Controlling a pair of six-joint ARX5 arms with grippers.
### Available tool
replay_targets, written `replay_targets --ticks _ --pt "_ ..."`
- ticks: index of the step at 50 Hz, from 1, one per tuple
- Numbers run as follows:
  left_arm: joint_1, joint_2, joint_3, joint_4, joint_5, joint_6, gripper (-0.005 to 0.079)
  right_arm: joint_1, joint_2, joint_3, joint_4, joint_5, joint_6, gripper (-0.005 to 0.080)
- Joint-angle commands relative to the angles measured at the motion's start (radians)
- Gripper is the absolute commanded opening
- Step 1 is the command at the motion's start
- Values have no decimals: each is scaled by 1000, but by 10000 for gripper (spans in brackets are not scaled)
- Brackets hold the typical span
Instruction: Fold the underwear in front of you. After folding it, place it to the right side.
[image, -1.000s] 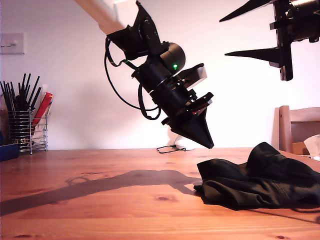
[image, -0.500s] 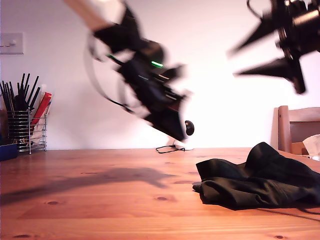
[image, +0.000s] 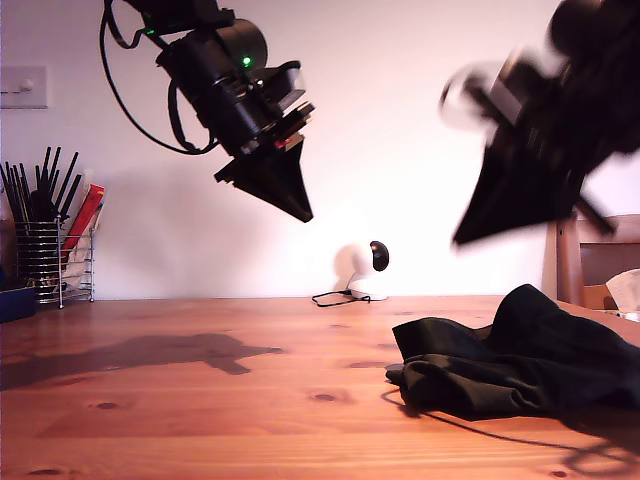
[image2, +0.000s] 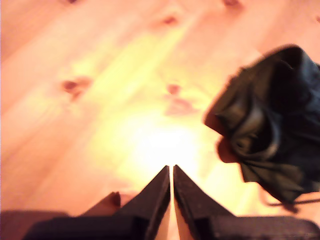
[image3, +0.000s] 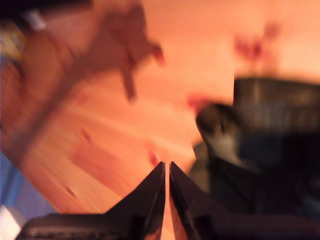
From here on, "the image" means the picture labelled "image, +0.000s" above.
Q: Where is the blue box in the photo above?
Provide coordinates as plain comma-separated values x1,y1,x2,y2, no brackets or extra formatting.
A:
0,287,39,324

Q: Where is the brown cardboard box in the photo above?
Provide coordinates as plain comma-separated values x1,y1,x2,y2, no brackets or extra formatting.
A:
583,283,619,311

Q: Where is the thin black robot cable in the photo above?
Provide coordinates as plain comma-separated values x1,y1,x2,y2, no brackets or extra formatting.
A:
438,62,501,132
99,0,221,156

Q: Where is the flat black robot cable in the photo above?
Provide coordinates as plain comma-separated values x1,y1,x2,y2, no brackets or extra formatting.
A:
167,79,201,154

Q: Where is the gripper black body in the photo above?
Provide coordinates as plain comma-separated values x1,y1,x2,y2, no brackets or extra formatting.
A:
192,74,317,184

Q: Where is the white paper packet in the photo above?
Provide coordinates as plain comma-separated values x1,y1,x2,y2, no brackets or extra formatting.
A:
60,234,96,294

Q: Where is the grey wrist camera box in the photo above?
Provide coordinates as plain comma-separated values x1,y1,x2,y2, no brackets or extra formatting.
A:
249,60,307,114
489,49,539,126

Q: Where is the red paper packet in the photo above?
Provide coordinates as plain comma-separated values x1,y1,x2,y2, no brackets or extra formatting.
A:
63,182,108,254

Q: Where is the white light switch plate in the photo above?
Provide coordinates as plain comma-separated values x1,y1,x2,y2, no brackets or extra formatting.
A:
0,64,50,110

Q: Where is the metal wire utensil holder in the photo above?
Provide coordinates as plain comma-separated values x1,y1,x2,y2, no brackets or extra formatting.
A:
13,220,96,309

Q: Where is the dark green underwear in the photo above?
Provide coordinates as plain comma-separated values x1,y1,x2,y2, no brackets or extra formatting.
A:
384,283,640,422

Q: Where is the white tissue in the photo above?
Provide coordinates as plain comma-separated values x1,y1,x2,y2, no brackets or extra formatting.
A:
605,268,640,315

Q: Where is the wooden chair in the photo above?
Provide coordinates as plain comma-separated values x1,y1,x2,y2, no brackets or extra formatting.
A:
552,211,640,311

